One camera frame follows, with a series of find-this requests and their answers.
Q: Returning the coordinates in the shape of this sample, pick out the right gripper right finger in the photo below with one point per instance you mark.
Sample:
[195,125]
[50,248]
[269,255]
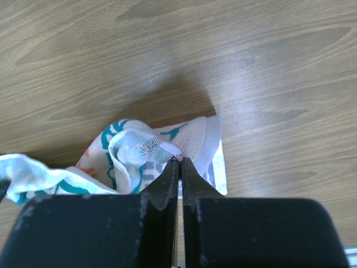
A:
[255,232]

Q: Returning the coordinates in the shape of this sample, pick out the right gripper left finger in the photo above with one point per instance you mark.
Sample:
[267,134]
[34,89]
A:
[134,230]

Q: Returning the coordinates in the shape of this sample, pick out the orange white lettered towel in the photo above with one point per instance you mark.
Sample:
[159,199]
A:
[124,159]

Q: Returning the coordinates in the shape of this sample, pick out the aluminium frame rail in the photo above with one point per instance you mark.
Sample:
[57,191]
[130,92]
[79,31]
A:
[351,254]

